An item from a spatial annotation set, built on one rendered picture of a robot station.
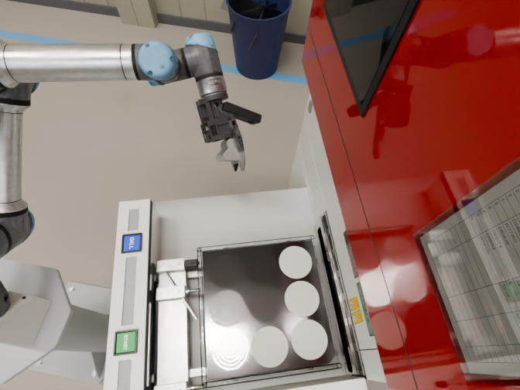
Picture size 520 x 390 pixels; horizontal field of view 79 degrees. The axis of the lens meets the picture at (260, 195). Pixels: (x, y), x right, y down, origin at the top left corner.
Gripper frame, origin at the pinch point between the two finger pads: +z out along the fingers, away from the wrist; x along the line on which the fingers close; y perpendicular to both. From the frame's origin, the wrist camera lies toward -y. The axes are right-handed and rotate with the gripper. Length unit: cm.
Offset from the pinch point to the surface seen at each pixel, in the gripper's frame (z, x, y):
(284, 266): 32.6, 1.8, -4.8
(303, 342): 50, 13, 0
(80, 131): -41, -177, 43
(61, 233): 20, -138, 70
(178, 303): 33.7, -7.0, 26.8
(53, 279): 20, -32, 58
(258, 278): 33.3, 0.3, 3.6
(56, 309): 28, -26, 59
